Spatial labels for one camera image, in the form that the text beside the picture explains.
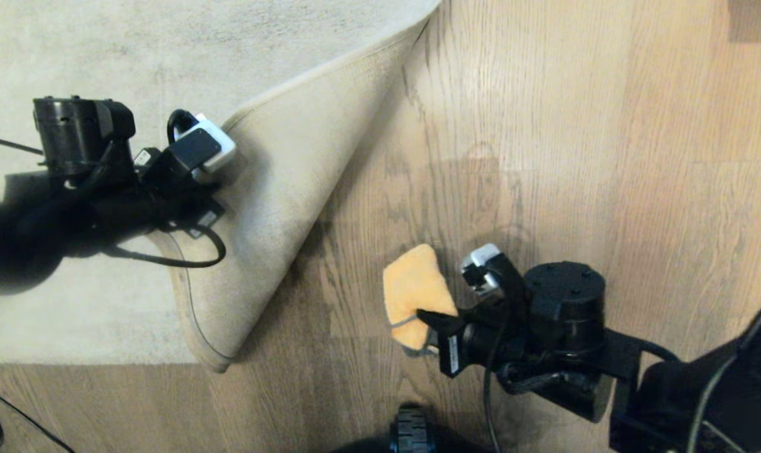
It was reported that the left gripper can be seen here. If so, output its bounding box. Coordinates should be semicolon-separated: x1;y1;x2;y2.
134;147;226;240

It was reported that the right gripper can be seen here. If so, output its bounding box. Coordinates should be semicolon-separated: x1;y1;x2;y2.
416;301;527;379

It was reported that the orange cloth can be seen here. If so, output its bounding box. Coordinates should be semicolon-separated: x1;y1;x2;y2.
383;243;460;357

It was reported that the beige rug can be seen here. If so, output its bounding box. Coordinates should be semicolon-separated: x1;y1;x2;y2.
0;0;444;373

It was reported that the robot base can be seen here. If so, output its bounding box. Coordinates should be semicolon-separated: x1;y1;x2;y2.
330;405;482;453

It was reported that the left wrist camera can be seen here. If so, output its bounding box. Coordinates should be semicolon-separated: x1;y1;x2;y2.
166;109;237;183

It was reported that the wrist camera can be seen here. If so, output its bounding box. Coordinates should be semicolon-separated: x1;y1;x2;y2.
460;243;527;314
166;109;237;183

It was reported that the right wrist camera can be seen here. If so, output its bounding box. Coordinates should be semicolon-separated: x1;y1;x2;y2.
460;243;527;314

